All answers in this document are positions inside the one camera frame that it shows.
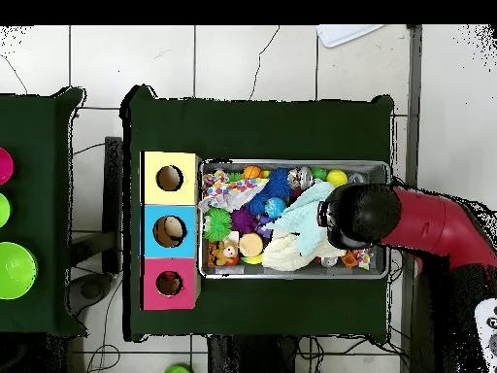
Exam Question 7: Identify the yellow ball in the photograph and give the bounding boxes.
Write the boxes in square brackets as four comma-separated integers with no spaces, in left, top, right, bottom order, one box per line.
[326,169,349,188]

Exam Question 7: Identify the green koosh ball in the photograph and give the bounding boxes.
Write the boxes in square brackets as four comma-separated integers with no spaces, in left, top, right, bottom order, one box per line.
[202,206,233,242]

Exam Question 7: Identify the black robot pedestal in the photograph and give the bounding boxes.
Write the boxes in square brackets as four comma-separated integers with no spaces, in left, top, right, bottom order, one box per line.
[207,334,300,373]

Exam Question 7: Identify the grey floor cable cover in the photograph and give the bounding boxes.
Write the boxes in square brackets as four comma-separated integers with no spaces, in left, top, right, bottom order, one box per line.
[399,24,423,373]

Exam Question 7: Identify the large green plastic bowl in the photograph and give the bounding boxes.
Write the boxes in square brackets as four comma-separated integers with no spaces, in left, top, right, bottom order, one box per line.
[0,241,39,300]

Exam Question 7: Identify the black stand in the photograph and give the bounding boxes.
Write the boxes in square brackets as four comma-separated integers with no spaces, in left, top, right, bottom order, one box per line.
[67,135,124,317]

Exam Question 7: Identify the colourful patterned cloth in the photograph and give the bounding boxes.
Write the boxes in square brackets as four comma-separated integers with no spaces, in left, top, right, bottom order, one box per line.
[198,169,269,214]
[341,248,375,270]

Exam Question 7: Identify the pink plastic bowl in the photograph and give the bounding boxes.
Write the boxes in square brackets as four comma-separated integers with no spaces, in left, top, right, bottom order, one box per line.
[0,147,16,186]

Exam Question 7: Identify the cream waffle cloth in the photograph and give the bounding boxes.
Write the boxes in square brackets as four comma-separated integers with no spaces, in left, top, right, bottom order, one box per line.
[261,230,347,272]

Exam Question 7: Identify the mint green waffle cloth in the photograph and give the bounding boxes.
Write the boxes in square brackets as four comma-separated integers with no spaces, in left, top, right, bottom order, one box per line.
[267,181,337,257]

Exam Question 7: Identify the wooden three-hole box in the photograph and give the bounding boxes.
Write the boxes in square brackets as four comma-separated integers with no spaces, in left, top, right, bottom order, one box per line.
[139,151,202,312]

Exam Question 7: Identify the blue globe ball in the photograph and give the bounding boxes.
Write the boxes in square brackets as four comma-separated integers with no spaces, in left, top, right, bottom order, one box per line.
[264,196,287,220]

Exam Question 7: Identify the blue spiky ball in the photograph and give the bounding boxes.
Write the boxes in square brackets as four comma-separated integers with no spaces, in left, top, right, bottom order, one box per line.
[266,167,293,198]

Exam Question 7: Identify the white tray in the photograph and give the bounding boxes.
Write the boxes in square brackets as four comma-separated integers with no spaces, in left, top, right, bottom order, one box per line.
[315,24,385,49]

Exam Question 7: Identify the clear mesh bin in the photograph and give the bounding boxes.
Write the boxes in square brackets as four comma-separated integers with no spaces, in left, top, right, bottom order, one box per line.
[197,158,390,280]

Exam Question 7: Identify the dark green tablecloth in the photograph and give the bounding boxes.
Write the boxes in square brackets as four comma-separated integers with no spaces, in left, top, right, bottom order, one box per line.
[121,85,395,343]
[0,86,88,337]

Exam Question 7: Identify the purple spiky ball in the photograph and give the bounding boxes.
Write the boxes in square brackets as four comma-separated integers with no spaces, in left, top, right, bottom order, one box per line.
[231,208,259,234]

